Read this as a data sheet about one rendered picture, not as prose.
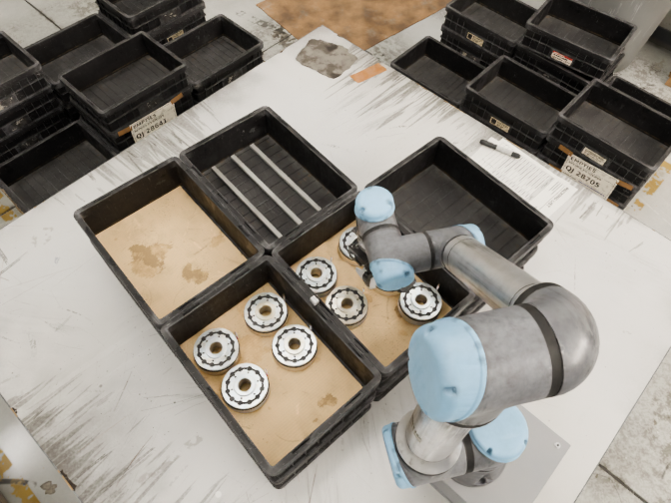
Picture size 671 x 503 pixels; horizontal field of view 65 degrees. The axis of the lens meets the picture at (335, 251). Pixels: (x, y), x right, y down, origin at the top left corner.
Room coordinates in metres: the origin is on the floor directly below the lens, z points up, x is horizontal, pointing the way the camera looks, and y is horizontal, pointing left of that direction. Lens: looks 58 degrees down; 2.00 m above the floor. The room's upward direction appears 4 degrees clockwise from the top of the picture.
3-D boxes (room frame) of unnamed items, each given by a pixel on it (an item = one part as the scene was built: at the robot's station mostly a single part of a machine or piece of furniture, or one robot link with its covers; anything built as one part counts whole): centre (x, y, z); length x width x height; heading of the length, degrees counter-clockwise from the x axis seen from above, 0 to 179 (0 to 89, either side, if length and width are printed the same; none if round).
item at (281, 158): (0.89, 0.19, 0.87); 0.40 x 0.30 x 0.11; 44
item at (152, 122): (1.53, 0.76, 0.41); 0.31 x 0.02 x 0.16; 140
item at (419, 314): (0.58, -0.21, 0.86); 0.10 x 0.10 x 0.01
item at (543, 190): (1.11, -0.57, 0.70); 0.33 x 0.23 x 0.01; 50
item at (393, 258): (0.52, -0.12, 1.14); 0.11 x 0.11 x 0.08; 16
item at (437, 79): (2.04, -0.44, 0.26); 0.40 x 0.30 x 0.23; 50
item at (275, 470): (0.40, 0.13, 0.92); 0.40 x 0.30 x 0.02; 44
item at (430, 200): (0.81, -0.30, 0.87); 0.40 x 0.30 x 0.11; 44
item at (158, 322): (0.68, 0.41, 0.92); 0.40 x 0.30 x 0.02; 44
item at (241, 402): (0.34, 0.18, 0.86); 0.10 x 0.10 x 0.01
